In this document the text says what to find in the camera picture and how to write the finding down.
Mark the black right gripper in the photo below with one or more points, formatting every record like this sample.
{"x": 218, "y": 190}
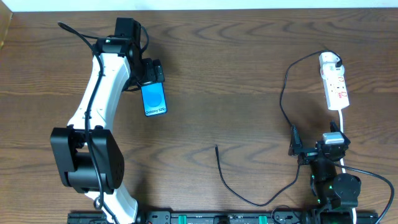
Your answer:
{"x": 311, "y": 153}

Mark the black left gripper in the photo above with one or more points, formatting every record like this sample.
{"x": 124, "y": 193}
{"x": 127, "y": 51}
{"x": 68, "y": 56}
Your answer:
{"x": 152, "y": 74}

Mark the blue Galaxy smartphone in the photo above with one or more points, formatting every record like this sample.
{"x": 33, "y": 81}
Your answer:
{"x": 153, "y": 98}

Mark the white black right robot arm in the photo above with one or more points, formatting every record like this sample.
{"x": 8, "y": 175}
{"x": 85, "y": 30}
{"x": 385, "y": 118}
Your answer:
{"x": 337, "y": 194}

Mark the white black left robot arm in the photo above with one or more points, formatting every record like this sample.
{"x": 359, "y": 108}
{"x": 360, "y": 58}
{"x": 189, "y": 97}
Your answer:
{"x": 86, "y": 154}

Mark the white charger adapter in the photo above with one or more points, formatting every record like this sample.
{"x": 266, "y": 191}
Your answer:
{"x": 330, "y": 70}

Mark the white power strip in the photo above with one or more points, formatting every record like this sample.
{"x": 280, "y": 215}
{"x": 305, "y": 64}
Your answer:
{"x": 335, "y": 88}

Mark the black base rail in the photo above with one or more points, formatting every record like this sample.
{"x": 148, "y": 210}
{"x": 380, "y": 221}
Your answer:
{"x": 164, "y": 217}

